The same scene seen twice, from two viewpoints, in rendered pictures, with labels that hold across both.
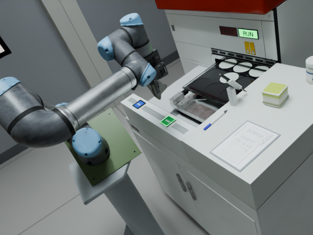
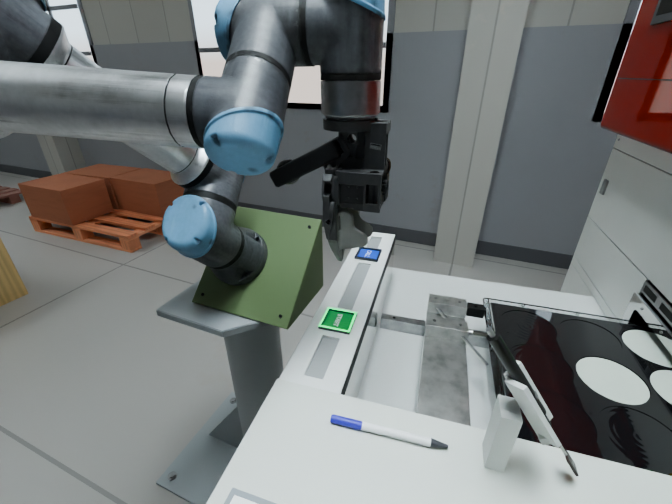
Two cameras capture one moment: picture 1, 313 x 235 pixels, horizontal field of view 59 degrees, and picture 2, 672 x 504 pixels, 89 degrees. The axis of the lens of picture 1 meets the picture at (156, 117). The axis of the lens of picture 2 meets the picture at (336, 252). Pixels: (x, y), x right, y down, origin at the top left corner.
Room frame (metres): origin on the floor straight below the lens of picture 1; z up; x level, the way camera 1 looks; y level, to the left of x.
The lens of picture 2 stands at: (0.64, -0.34, 1.35)
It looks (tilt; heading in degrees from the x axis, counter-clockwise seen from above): 28 degrees down; 39
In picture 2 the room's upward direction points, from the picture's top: straight up
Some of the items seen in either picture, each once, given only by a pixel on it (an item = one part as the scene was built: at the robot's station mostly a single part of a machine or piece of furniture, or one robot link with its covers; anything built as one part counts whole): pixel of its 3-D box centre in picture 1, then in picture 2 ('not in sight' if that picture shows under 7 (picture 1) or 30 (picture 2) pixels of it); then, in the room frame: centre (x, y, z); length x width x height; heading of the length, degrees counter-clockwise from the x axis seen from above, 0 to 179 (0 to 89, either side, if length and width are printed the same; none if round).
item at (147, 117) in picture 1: (157, 123); (354, 311); (1.13, 0.01, 0.89); 0.55 x 0.09 x 0.14; 22
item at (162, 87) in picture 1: (161, 89); (348, 238); (1.01, -0.07, 1.13); 0.06 x 0.03 x 0.09; 112
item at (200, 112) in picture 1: (197, 111); (443, 366); (1.13, -0.20, 0.87); 0.36 x 0.08 x 0.03; 22
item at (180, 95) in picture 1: (176, 98); (446, 305); (1.27, -0.14, 0.89); 0.08 x 0.03 x 0.03; 112
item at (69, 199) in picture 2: not in sight; (113, 202); (1.77, 3.32, 0.24); 1.28 x 0.88 x 0.47; 106
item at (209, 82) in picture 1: (228, 78); (610, 379); (1.24, -0.44, 0.90); 0.34 x 0.34 x 0.01; 22
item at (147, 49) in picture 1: (141, 49); (351, 100); (1.02, -0.05, 1.32); 0.08 x 0.08 x 0.05
